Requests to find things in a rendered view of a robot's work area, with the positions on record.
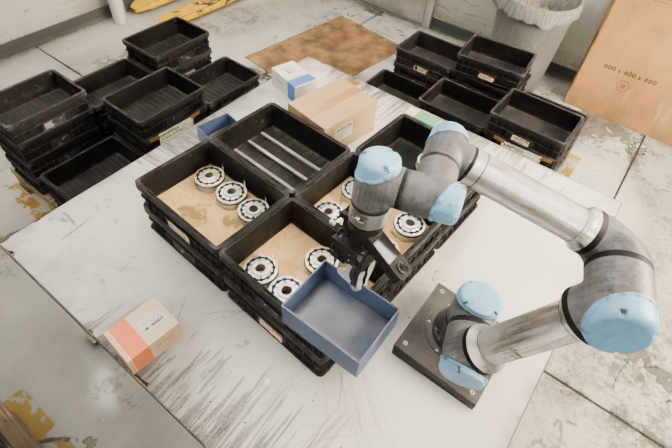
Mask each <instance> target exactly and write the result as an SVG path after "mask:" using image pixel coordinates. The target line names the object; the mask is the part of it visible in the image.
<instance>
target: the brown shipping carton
mask: <svg viewBox="0 0 672 448"><path fill-rule="evenodd" d="M377 101H378V100H376V99H375V98H373V97H371V96H370V95H368V94H367V93H365V92H363V91H362V90H360V89H359V88H357V87H356V86H354V85H352V84H351V83H349V82H348V81H346V80H344V79H343V78H341V77H340V78H338V79H336V80H334V81H332V82H330V83H328V84H326V85H324V86H322V87H320V88H318V89H316V90H314V91H312V92H310V93H308V94H305V95H303V96H301V97H299V98H297V99H295V100H293V101H291V102H289V103H288V111H289V112H291V113H293V114H294V115H296V116H298V117H299V118H301V119H303V120H304V121H306V122H308V123H309V124H311V125H313V126H314V127H316V128H318V129H319V130H321V131H323V132H324V133H326V134H328V135H329V136H331V137H332V138H334V139H336V140H337V141H339V142H341V143H342V144H344V145H346V146H348V145H350V144H351V143H353V142H355V141H356V140H358V139H360V138H361V137H363V136H365V135H366V134H368V133H370V132H371V131H373V128H374V121H375V115H376V108H377Z"/></svg>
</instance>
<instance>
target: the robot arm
mask: <svg viewBox="0 0 672 448"><path fill-rule="evenodd" d="M354 176H355V179H354V184H353V190H352V195H351V201H350V204H349V205H348V206H347V208H345V209H343V210H342V211H341V212H340V217H341V218H343V225H342V227H341V228H340V229H339V230H338V231H337V233H335V234H334V235H333V236H332V238H331V245H330V251H329V254H331V255H332V256H334V257H335V258H336V259H337V260H339V261H340V262H342V263H343V264H344V263H346V262H347V263H348V265H347V268H342V267H338V269H337V272H338V273H339V275H340V276H341V277H343V278H344V279H345V280H346V281H347V282H348V283H349V284H350V287H351V289H352V290H353V291H355V292H357V291H359V290H361V288H362V287H361V286H362V284H363V285H365V284H366V282H367V280H368V279H369V277H370V275H371V273H372V271H373V269H374V267H375V265H376V263H378V265H379V266H380V267H381V269H382V270H383V271H384V272H385V274H386V275H387V276H388V278H389V279H390V280H391V281H392V283H393V284H397V283H399V282H402V281H404V280H405V278H406V277H407V276H408V275H409V274H410V273H411V272H412V267H411V266H410V264H409V263H408V262H407V261H406V259H405V258H404V257H403V255H402V254H401V253H400V252H399V250H398V249H397V248H396V246H395V245H394V244H393V243H392V241H391V240H390V239H389V238H388V236H387V235H386V234H385V232H384V231H383V229H384V225H385V224H386V222H387V218H388V214H389V210H390V208H394V209H397V210H400V211H403V212H406V213H409V214H412V215H415V216H418V217H422V218H425V219H428V221H431V222H432V221H435V222H438V223H442V224H446V225H453V224H455V223H456V221H457V220H458V218H459V215H460V213H461V210H462V207H463V204H464V200H465V197H466V191H467V190H466V187H465V186H467V187H469V188H471V189H472V190H474V191H476V192H478V193H480V194H481V195H483V196H485V197H487V198H489V199H490V200H492V201H494V202H496V203H498V204H499V205H501V206H503V207H505V208H507V209H508V210H510V211H512V212H514V213H516V214H517V215H519V216H521V217H523V218H525V219H526V220H528V221H530V222H532V223H534V224H535V225H537V226H539V227H541V228H543V229H544V230H546V231H548V232H550V233H552V234H553V235H555V236H557V237H559V238H561V239H562V240H564V241H565V243H566V246H567V248H568V249H570V250H571V251H573V252H575V253H577V254H578V255H579V256H580V258H581V259H582V261H583V280H582V282H580V283H578V284H575V285H573V286H570V287H568V288H566V289H565V290H564V291H563V292H562V294H561V298H560V300H557V301H554V302H552V303H549V304H546V305H544V306H541V307H539V308H536V309H533V310H531V311H528V312H526V313H523V314H520V315H518V316H515V317H513V318H510V319H507V320H505V321H502V322H500V323H497V324H496V321H497V318H498V317H499V316H500V315H501V313H502V310H503V300H502V297H501V295H500V294H499V293H498V292H497V291H496V289H495V288H494V287H493V286H491V285H489V284H488V283H485V282H483V281H478V280H472V281H468V282H466V283H464V284H463V285H462V286H461V287H460V288H459V289H458V290H457V293H456V295H455V297H454V299H453V300H452V302H451V304H450V306H449V307H447V308H445V309H443V310H442V311H440V312H439V313H438V314H437V316H436V317H435V319H434V321H433V324H432V334H433V337H434V340H435V342H436V344H437V345H438V346H439V348H440V349H441V350H442V352H441V355H440V357H439V358H440V361H439V370H440V372H441V374H442V375H443V376H444V377H445V378H447V379H448V380H450V381H451V382H453V383H455V384H458V385H460V386H463V387H466V388H470V389H477V390H479V389H484V388H485V387H486V384H487V383H488V380H487V378H488V376H489V375H493V374H496V373H498V372H500V371H501V370H502V369H503V367H504V365H505V363H509V362H512V361H516V360H519V359H523V358H526V357H530V356H533V355H537V354H540V353H544V352H547V351H551V350H554V349H558V348H561V347H565V346H568V345H572V344H575V343H579V342H582V343H584V344H586V345H588V346H591V347H593V348H595V349H597V350H600V351H603V352H607V353H612V354H614V353H615V352H619V353H620V354H629V353H634V352H638V351H641V350H643V349H645V348H647V347H649V346H650V345H651V344H653V343H654V341H655V340H656V339H657V337H658V334H659V322H660V310H659V307H658V301H657V291H656V281H655V266H654V261H653V258H652V256H651V254H650V252H649V250H648V249H647V247H646V246H645V244H644V243H643V242H642V241H641V240H640V239H639V238H638V237H637V236H636V235H635V234H634V233H633V232H632V231H631V230H630V229H629V228H627V227H626V226H625V225H624V224H622V223H621V222H620V221H618V220H617V219H616V218H614V217H612V216H611V215H609V214H607V213H606V212H604V211H602V210H601V209H599V208H597V207H590V208H586V207H584V206H582V205H581V204H579V203H577V202H575V201H573V200H572V199H570V198H568V197H566V196H564V195H563V194H561V193H559V192H557V191H555V190H554V189H552V188H550V187H548V186H546V185H545V184H543V183H541V182H539V181H537V180H536V179H534V178H532V177H530V176H528V175H527V174H525V173H523V172H521V171H519V170H518V169H516V168H514V167H512V166H510V165H509V164H507V163H505V162H503V161H501V160H500V159H498V158H496V157H494V156H492V155H491V154H489V153H487V152H485V151H483V150H482V149H480V148H478V147H476V146H474V145H473V144H471V143H469V140H468V133H467V131H466V130H465V129H464V127H463V126H462V125H460V124H458V123H456V122H452V121H445V122H441V123H439V124H437V125H436V126H435V127H433V128H432V131H431V133H430V135H429V137H428V138H427V140H426V142H425V148H424V151H423V154H422V157H421V159H420V162H419V165H418V167H417V170H416V171H414V170H411V169H408V168H405V167H402V161H401V157H400V156H399V154H398V153H397V152H393V151H392V149H390V148H388V147H384V146H373V147H369V148H367V149H365V150H364V151H363V152H362V153H361V154H360V156H359V160H358V164H357V168H356V170H355V173H354ZM457 181H458V182H460V183H461V184H463V185H465V186H463V185H460V184H458V183H457ZM341 232H342V233H341ZM337 234H338V235H337ZM333 243H334V249H333V250H332V246H333Z"/></svg>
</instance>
